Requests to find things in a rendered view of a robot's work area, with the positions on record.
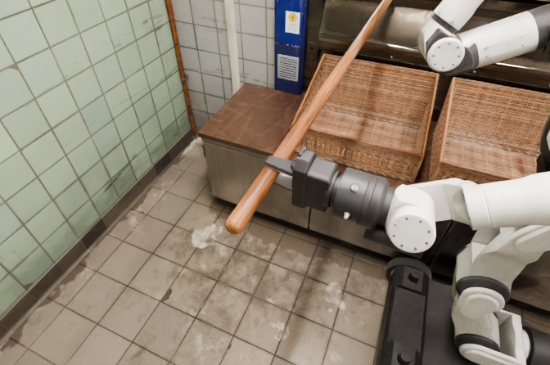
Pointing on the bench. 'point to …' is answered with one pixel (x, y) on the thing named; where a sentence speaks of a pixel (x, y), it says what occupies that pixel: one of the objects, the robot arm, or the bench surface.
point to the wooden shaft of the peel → (243, 214)
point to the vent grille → (287, 67)
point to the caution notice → (292, 22)
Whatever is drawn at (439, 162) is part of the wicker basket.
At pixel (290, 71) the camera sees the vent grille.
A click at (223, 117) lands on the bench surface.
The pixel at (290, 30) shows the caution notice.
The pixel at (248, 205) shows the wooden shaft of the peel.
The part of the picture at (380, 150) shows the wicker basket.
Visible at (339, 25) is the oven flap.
